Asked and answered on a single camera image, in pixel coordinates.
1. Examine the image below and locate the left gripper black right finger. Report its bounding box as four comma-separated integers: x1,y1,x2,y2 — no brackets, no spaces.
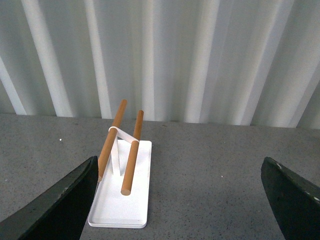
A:
261,157,320,240

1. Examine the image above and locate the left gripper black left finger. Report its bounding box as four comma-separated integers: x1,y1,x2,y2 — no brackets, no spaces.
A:
0,156,98,240

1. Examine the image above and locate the white towel rack stand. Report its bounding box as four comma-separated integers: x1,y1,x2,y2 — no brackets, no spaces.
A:
87,99,152,229

